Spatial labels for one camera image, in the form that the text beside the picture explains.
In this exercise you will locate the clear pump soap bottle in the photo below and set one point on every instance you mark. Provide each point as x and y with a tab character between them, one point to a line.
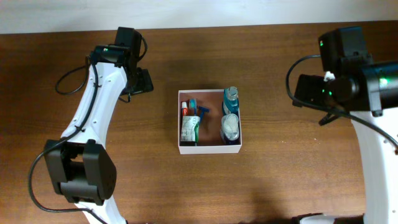
230	132

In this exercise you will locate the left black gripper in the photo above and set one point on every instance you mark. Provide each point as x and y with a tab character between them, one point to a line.
144	82

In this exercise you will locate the white square cardboard box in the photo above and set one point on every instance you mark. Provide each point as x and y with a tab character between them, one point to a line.
209	132

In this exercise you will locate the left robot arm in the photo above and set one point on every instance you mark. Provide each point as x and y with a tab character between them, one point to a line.
79	167

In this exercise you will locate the small toothpaste tube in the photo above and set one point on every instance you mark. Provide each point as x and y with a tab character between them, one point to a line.
184	108

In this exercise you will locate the blue disposable razor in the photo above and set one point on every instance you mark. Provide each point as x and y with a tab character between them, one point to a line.
203	111

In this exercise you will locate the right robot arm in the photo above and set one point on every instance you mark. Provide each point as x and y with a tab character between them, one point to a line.
344	51

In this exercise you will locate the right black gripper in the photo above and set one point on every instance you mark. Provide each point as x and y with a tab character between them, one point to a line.
307	86

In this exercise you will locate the blue white toothbrush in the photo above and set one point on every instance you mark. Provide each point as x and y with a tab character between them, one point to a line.
193	105

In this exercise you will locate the green white soap packet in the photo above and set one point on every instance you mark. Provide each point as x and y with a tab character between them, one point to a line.
189	134

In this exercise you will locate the blue mouthwash bottle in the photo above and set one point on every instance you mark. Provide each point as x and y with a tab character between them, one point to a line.
230	104

